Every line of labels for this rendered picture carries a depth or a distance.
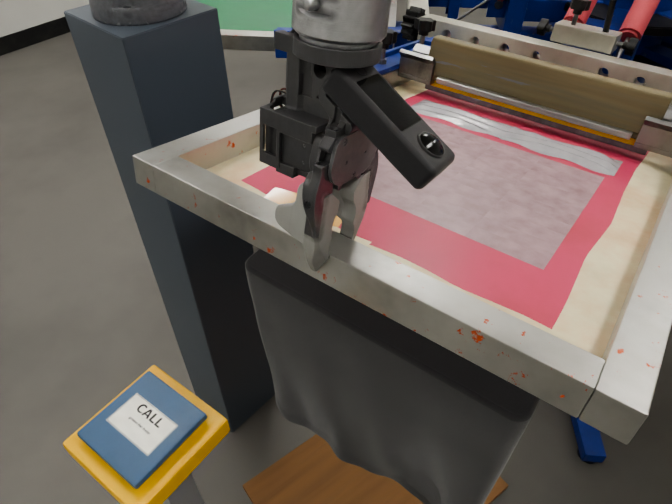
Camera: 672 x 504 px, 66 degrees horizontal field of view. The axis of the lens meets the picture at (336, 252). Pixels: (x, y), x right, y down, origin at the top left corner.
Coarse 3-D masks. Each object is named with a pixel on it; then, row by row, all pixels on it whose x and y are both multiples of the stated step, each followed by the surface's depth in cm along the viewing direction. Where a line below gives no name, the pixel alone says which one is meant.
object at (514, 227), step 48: (576, 144) 87; (480, 192) 70; (528, 192) 72; (576, 192) 73; (384, 240) 59; (432, 240) 60; (480, 240) 61; (528, 240) 62; (576, 240) 63; (480, 288) 54; (528, 288) 54
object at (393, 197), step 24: (432, 96) 100; (432, 120) 90; (504, 120) 93; (456, 144) 83; (480, 144) 84; (264, 168) 70; (384, 168) 74; (456, 168) 76; (264, 192) 65; (384, 192) 68; (408, 192) 69; (432, 192) 69; (384, 216) 63
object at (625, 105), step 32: (448, 64) 96; (480, 64) 92; (512, 64) 89; (544, 64) 87; (512, 96) 92; (544, 96) 89; (576, 96) 86; (608, 96) 83; (640, 96) 80; (640, 128) 82
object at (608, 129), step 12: (444, 84) 97; (456, 84) 95; (492, 96) 92; (504, 96) 92; (528, 108) 90; (540, 108) 89; (564, 120) 87; (576, 120) 86; (588, 120) 86; (612, 132) 84; (624, 132) 83
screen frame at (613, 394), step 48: (192, 144) 66; (240, 144) 72; (192, 192) 59; (240, 192) 58; (288, 240) 53; (336, 240) 52; (336, 288) 51; (384, 288) 48; (432, 288) 47; (432, 336) 47; (480, 336) 44; (528, 336) 43; (624, 336) 44; (528, 384) 43; (576, 384) 40; (624, 384) 40; (624, 432) 39
